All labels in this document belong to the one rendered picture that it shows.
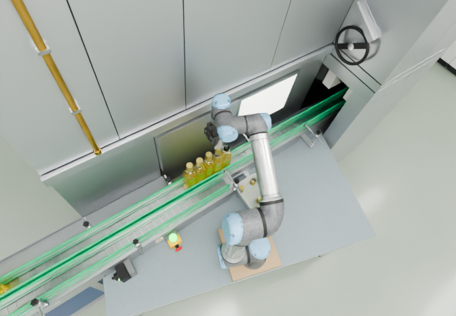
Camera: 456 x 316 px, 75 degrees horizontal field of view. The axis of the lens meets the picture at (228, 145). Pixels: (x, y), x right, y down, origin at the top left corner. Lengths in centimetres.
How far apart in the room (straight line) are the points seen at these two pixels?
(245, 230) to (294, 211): 86
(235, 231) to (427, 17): 120
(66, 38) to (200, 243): 127
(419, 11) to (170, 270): 172
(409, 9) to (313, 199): 115
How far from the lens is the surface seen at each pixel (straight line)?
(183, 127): 145
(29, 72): 99
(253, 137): 119
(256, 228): 114
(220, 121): 117
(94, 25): 95
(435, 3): 160
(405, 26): 167
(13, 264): 186
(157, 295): 177
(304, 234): 193
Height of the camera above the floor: 251
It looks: 58 degrees down
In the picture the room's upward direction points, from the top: 11 degrees clockwise
